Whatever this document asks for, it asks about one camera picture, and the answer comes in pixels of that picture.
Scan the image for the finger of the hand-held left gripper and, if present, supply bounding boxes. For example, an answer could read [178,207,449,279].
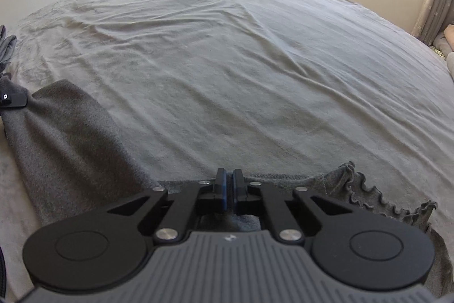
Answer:
[0,84,28,108]

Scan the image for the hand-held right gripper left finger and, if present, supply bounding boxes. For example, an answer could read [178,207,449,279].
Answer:
[106,167,231,243]

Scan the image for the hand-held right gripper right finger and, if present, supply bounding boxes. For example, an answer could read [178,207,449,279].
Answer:
[230,168,352,244]

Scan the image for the grey ruffled knit garment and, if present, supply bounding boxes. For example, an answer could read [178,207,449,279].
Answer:
[2,79,454,302]

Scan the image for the blue grey cloth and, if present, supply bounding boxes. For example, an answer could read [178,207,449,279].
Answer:
[0,24,18,81]

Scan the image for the bed with grey sheet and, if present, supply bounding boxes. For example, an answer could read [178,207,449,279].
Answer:
[0,0,454,303]

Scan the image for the small pillows by curtain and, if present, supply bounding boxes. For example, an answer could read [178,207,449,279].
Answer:
[443,25,454,51]

